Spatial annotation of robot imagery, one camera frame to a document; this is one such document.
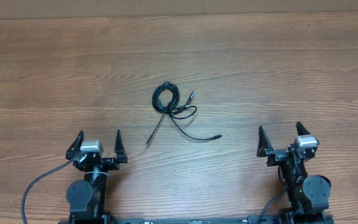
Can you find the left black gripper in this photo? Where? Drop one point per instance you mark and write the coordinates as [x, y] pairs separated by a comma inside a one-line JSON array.
[[111, 163]]

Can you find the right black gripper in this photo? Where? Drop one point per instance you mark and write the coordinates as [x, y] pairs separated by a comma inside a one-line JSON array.
[[275, 155]]

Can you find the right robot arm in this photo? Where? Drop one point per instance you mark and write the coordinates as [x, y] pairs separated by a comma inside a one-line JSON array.
[[308, 195]]

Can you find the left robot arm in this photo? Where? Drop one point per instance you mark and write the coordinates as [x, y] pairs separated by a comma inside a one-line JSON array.
[[87, 197]]

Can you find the cardboard backdrop panel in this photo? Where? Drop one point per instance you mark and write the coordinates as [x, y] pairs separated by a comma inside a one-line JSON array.
[[45, 9]]

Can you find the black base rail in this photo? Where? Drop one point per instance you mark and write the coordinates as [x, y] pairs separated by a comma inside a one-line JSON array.
[[251, 219]]

